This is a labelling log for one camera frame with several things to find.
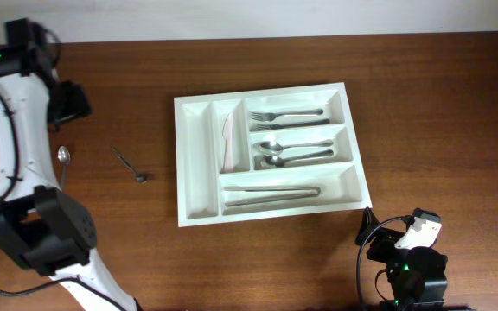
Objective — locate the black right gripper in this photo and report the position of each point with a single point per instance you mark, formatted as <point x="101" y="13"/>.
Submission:
<point x="384" y="240"/>

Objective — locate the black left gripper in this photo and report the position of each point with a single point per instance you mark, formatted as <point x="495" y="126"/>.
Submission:
<point x="81" y="102"/>

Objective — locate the steel tongs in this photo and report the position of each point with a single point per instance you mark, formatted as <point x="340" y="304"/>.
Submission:
<point x="276" y="194"/>

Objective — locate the patterned handle steel spoon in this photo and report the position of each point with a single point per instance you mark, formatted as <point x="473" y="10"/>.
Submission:
<point x="64" y="158"/>

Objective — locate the steel fork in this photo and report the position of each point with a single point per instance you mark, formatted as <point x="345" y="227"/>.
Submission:
<point x="271" y="116"/>
<point x="262" y="127"/>

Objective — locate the white plastic knife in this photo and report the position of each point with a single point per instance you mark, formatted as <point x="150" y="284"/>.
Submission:
<point x="227" y="134"/>

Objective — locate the small steel teaspoon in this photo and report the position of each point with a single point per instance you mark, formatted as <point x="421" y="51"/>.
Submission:
<point x="140" y="178"/>

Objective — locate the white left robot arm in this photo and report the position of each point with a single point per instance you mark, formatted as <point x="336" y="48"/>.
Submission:
<point x="41" y="227"/>

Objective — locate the white cutlery tray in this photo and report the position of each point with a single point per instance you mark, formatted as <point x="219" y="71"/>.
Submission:
<point x="200" y="149"/>

